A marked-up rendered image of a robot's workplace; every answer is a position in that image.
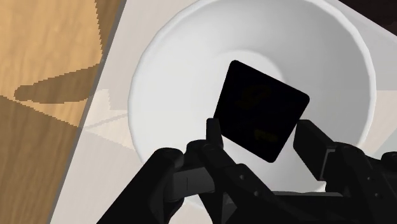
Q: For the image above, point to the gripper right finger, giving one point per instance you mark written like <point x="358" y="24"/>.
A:
<point x="341" y="167"/>

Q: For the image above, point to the black square box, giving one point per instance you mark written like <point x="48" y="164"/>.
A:
<point x="260" y="108"/>

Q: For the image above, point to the white bowl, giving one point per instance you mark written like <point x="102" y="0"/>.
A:
<point x="192" y="93"/>

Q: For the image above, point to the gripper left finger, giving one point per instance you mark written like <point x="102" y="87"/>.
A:
<point x="198" y="173"/>

